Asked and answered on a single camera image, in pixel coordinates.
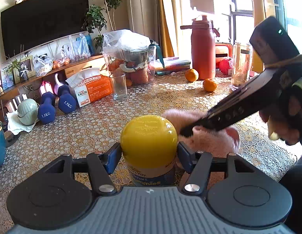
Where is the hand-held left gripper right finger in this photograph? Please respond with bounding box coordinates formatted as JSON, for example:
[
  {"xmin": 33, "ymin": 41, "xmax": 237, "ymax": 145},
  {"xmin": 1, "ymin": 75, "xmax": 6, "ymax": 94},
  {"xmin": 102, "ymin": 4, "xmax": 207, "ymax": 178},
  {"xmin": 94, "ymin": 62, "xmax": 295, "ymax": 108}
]
[{"xmin": 177, "ymin": 142, "xmax": 266, "ymax": 196}]

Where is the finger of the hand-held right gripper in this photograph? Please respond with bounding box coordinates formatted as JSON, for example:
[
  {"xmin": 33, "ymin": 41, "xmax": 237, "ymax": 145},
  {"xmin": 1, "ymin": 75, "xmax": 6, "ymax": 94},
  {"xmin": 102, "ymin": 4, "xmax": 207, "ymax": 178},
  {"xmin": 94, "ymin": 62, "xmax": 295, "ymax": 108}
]
[{"xmin": 179, "ymin": 116, "xmax": 215, "ymax": 137}]

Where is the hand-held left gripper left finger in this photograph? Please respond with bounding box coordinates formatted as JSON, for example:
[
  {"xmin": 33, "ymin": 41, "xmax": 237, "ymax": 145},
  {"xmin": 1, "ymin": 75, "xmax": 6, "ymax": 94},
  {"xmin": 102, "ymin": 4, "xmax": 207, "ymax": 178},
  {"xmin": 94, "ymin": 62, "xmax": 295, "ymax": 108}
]
[{"xmin": 56, "ymin": 142, "xmax": 123, "ymax": 196}]

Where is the pink towel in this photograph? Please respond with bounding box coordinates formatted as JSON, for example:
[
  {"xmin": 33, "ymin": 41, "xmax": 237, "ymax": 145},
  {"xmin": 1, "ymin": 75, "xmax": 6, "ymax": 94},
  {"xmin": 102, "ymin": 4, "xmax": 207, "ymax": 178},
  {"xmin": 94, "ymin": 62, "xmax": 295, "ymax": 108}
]
[{"xmin": 160, "ymin": 109, "xmax": 241, "ymax": 189}]

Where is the yellow supplement bottle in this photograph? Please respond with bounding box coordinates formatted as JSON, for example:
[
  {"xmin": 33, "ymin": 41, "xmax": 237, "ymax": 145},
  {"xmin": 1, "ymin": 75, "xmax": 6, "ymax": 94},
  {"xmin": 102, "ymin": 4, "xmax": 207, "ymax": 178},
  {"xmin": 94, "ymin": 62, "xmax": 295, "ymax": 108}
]
[{"xmin": 119, "ymin": 115, "xmax": 178, "ymax": 187}]

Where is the person's right hand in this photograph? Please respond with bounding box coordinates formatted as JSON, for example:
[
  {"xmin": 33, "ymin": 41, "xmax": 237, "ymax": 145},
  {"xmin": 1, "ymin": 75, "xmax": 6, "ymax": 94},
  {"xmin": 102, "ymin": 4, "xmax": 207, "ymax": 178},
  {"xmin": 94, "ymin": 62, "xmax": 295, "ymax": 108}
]
[{"xmin": 259, "ymin": 78, "xmax": 302, "ymax": 148}]

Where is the cream giraffe figure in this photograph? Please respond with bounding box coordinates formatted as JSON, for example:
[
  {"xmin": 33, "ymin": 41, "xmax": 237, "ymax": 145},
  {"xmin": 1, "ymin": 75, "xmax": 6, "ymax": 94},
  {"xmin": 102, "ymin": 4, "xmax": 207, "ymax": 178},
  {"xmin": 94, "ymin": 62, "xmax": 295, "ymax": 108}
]
[{"xmin": 233, "ymin": 0, "xmax": 266, "ymax": 74}]

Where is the glass tea tumbler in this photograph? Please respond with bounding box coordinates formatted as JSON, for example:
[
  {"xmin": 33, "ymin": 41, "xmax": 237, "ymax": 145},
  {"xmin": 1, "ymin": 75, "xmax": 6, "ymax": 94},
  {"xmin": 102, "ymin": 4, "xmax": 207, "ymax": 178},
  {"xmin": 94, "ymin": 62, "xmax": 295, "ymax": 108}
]
[{"xmin": 230, "ymin": 40, "xmax": 251, "ymax": 91}]

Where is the orange fruit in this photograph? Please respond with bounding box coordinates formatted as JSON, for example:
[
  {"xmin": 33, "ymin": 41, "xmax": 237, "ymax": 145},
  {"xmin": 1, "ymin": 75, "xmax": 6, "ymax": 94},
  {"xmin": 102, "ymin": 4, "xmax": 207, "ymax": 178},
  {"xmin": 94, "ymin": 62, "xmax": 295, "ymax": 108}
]
[
  {"xmin": 202, "ymin": 78, "xmax": 218, "ymax": 92},
  {"xmin": 185, "ymin": 68, "xmax": 199, "ymax": 82}
]

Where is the orange storage box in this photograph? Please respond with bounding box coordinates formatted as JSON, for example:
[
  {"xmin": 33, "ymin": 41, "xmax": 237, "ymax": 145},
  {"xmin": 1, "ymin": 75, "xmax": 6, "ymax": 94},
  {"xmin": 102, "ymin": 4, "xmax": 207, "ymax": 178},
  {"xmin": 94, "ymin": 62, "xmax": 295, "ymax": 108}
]
[{"xmin": 215, "ymin": 42, "xmax": 233, "ymax": 64}]

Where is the stack of colourful folders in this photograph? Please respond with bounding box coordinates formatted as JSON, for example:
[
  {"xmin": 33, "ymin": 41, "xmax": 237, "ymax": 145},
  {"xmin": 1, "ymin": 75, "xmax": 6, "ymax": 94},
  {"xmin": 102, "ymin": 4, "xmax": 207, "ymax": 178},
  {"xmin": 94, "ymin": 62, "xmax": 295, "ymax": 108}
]
[{"xmin": 151, "ymin": 56, "xmax": 192, "ymax": 76}]

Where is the red water bottle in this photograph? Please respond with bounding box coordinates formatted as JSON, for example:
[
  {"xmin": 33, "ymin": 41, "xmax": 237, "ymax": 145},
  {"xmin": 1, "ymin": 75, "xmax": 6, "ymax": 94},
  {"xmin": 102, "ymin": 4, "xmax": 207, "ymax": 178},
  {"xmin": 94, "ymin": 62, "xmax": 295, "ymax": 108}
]
[{"xmin": 180, "ymin": 15, "xmax": 220, "ymax": 81}]

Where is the clear drinking glass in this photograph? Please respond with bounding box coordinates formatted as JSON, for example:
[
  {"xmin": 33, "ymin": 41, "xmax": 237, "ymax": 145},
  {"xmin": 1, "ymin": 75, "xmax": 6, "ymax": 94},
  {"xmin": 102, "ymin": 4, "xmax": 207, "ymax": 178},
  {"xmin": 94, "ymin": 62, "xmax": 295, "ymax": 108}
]
[{"xmin": 109, "ymin": 73, "xmax": 128, "ymax": 100}]

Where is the orange white tissue pack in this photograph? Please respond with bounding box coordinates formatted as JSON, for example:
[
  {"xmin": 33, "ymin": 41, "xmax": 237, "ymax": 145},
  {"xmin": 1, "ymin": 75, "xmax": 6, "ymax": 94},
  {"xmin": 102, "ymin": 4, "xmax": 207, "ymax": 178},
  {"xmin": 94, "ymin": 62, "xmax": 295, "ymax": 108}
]
[{"xmin": 65, "ymin": 68, "xmax": 114, "ymax": 108}]

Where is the blue dumbbell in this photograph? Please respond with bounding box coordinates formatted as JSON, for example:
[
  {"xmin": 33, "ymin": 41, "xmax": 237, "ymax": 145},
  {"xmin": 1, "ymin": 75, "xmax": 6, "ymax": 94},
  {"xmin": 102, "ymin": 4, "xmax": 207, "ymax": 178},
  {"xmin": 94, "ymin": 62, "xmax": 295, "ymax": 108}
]
[
  {"xmin": 37, "ymin": 92, "xmax": 56, "ymax": 124},
  {"xmin": 58, "ymin": 84, "xmax": 77, "ymax": 114}
]

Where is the glass container with fruit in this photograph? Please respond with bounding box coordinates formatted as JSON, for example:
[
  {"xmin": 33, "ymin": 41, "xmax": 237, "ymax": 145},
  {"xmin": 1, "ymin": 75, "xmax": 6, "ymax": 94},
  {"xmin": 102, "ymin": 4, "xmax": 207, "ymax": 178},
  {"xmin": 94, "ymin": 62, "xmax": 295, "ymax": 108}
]
[{"xmin": 103, "ymin": 46, "xmax": 158, "ymax": 89}]

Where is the pink kettlebell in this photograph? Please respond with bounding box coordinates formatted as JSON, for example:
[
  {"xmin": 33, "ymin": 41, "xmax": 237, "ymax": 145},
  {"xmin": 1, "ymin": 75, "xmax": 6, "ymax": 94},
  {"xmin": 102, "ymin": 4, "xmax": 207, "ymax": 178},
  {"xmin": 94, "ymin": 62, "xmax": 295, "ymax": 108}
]
[{"xmin": 54, "ymin": 72, "xmax": 65, "ymax": 96}]

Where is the green round container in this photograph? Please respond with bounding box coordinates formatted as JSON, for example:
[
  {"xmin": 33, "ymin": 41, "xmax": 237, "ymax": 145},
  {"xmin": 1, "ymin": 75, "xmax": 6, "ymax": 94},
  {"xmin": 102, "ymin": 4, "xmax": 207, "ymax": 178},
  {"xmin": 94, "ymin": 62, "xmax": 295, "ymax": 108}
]
[{"xmin": 17, "ymin": 98, "xmax": 39, "ymax": 126}]

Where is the pink small bag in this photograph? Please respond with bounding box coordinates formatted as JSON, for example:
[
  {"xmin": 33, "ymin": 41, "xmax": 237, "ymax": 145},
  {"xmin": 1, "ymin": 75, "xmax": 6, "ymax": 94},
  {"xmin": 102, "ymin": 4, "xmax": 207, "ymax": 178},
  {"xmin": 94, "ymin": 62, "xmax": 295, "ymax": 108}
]
[{"xmin": 39, "ymin": 81, "xmax": 54, "ymax": 97}]

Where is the wooden television stand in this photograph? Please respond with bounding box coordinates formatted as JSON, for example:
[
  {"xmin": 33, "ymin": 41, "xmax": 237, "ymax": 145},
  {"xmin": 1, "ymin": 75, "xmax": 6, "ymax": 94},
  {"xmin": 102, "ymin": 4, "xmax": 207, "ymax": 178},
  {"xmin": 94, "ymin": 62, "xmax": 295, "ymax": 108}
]
[{"xmin": 0, "ymin": 53, "xmax": 110, "ymax": 118}]

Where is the white cloth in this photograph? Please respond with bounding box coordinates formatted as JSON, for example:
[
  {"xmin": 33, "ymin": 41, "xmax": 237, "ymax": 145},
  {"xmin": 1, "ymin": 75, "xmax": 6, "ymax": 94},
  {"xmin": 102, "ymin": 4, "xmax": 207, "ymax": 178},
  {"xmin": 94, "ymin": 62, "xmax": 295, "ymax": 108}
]
[{"xmin": 6, "ymin": 112, "xmax": 39, "ymax": 135}]

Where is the clear plastic bag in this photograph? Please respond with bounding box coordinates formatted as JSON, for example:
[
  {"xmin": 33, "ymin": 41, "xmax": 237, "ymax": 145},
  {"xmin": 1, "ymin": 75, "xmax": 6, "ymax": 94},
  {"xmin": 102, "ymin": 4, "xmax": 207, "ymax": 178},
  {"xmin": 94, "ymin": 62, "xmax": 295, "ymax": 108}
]
[{"xmin": 102, "ymin": 29, "xmax": 158, "ymax": 62}]

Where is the yellow curtain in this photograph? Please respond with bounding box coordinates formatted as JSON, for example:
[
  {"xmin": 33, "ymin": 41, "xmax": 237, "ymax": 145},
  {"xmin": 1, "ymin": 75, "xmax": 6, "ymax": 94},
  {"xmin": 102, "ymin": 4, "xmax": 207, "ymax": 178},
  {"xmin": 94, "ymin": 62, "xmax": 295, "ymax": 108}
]
[{"xmin": 155, "ymin": 0, "xmax": 176, "ymax": 58}]

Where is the plastic bag of oranges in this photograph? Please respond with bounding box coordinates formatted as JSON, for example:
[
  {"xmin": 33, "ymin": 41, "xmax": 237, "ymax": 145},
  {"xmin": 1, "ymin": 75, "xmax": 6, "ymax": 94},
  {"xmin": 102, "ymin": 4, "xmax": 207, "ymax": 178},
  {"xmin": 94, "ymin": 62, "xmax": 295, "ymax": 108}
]
[{"xmin": 52, "ymin": 56, "xmax": 70, "ymax": 69}]

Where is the white slatted rack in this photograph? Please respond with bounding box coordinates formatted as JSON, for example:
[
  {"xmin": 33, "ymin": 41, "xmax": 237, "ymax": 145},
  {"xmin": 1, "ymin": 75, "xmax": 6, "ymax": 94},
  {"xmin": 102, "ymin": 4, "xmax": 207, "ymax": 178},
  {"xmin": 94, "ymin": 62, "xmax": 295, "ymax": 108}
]
[{"xmin": 6, "ymin": 94, "xmax": 28, "ymax": 113}]

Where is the plastic bag with blue box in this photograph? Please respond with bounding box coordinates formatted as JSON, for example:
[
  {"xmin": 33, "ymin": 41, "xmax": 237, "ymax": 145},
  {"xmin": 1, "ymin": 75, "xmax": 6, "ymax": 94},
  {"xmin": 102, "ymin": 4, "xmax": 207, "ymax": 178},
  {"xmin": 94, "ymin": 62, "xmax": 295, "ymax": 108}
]
[{"xmin": 68, "ymin": 33, "xmax": 91, "ymax": 62}]

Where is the plastic bag with snacks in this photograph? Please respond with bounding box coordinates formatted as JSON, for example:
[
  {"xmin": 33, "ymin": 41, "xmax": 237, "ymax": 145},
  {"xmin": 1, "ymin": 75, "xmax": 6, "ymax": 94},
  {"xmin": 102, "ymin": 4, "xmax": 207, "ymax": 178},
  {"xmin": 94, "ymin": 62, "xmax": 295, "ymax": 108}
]
[{"xmin": 32, "ymin": 55, "xmax": 53, "ymax": 77}]

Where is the small vase with plant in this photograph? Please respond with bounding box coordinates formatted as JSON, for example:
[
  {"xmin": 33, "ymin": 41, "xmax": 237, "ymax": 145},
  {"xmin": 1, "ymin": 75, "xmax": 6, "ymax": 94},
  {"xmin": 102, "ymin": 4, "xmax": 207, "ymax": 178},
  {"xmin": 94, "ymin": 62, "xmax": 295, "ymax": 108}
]
[{"xmin": 19, "ymin": 68, "xmax": 30, "ymax": 82}]

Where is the potted green tree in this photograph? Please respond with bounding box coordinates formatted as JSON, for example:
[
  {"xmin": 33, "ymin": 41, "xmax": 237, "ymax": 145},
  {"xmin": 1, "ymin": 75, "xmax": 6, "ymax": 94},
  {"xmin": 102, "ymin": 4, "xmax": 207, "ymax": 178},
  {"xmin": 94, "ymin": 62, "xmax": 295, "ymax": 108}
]
[{"xmin": 82, "ymin": 0, "xmax": 125, "ymax": 52}]

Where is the black television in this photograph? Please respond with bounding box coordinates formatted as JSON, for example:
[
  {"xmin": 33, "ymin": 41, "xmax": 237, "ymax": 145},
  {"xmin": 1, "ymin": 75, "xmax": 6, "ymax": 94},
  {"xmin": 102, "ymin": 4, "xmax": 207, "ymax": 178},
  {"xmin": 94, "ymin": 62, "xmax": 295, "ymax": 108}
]
[{"xmin": 1, "ymin": 0, "xmax": 89, "ymax": 60}]

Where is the cream photo frame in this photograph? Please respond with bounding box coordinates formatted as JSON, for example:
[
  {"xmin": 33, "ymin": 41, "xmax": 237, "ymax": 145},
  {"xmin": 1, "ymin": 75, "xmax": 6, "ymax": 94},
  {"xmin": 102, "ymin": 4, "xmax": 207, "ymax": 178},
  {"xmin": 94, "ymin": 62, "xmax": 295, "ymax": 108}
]
[{"xmin": 13, "ymin": 55, "xmax": 36, "ymax": 84}]

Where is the small photo frame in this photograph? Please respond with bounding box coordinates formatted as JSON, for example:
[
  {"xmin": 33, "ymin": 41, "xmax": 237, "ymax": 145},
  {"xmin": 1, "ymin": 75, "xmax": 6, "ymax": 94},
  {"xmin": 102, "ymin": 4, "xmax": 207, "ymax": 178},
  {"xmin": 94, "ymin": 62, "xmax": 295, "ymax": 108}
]
[{"xmin": 1, "ymin": 66, "xmax": 14, "ymax": 91}]

